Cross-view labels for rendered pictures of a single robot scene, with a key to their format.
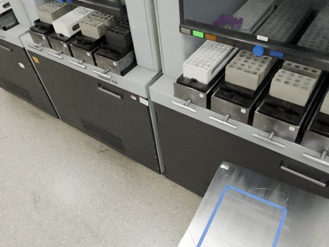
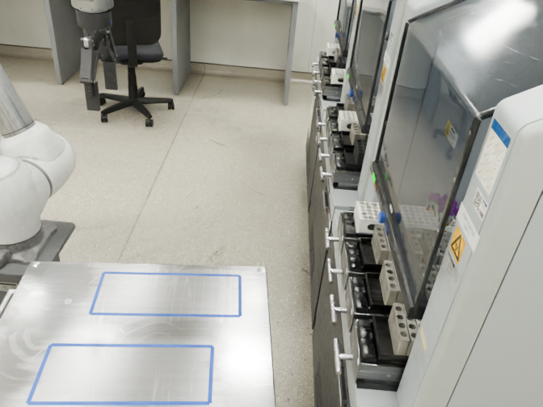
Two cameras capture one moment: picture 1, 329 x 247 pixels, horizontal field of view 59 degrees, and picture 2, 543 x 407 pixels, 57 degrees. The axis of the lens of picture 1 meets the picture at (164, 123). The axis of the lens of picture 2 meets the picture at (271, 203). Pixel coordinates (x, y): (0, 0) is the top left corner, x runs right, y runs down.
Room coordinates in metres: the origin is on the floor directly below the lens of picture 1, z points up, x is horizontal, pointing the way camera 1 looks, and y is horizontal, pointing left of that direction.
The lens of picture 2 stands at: (-0.22, -0.90, 1.69)
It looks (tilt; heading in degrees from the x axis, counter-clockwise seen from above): 33 degrees down; 49
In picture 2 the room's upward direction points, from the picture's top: 6 degrees clockwise
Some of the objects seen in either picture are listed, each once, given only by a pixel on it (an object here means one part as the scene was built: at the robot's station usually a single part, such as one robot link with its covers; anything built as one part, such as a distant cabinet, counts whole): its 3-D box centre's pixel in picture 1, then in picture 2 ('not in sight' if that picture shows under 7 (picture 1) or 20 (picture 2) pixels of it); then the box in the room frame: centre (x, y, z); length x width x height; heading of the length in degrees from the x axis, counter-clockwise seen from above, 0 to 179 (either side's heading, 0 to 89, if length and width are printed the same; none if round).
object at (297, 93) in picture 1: (289, 91); (388, 283); (0.65, -0.39, 0.85); 0.12 x 0.02 x 0.06; 49
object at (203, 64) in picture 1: (215, 54); (404, 222); (0.93, -0.22, 0.83); 0.30 x 0.10 x 0.06; 139
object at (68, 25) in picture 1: (83, 16); (373, 124); (1.39, 0.31, 0.83); 0.30 x 0.10 x 0.06; 139
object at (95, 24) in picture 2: not in sight; (95, 29); (0.22, 0.25, 1.36); 0.08 x 0.07 x 0.09; 49
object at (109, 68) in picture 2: not in sight; (110, 76); (0.26, 0.31, 1.22); 0.03 x 0.01 x 0.07; 139
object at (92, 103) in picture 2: not in sight; (92, 95); (0.17, 0.20, 1.22); 0.03 x 0.01 x 0.07; 139
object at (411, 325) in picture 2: not in sight; (408, 331); (0.57, -0.52, 0.85); 0.12 x 0.02 x 0.06; 49
